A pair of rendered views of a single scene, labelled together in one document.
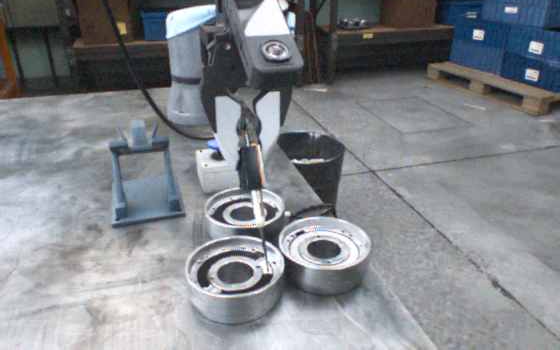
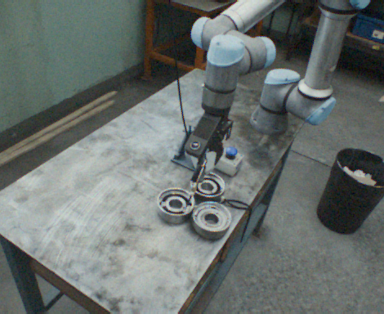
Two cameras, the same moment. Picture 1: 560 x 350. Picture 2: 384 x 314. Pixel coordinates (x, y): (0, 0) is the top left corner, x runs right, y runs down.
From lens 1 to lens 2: 59 cm
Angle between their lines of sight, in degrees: 37
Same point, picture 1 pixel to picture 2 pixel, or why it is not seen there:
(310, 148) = (377, 170)
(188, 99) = (259, 116)
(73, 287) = (140, 174)
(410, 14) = not seen: outside the picture
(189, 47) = (269, 92)
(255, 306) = (167, 217)
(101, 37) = not seen: hidden behind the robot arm
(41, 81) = (279, 34)
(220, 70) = not seen: hidden behind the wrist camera
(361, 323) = (194, 248)
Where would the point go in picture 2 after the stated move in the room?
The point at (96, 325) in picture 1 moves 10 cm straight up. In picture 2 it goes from (132, 190) to (133, 164)
